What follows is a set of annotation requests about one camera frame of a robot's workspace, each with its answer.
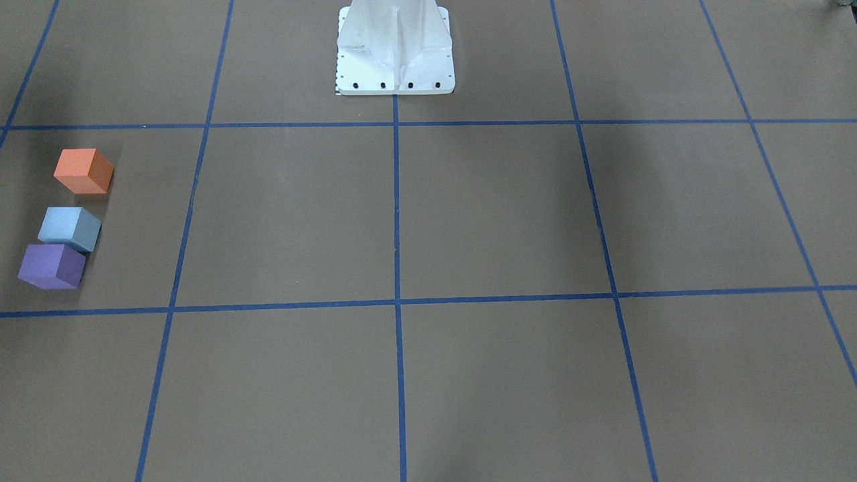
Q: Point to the light blue foam block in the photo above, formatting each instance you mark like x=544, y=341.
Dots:
x=72, y=226

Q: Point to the orange foam block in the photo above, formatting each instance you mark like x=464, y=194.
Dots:
x=84, y=171

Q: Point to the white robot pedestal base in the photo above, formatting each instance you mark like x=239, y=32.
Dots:
x=394, y=48

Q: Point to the purple foam block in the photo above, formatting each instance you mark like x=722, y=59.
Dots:
x=52, y=266

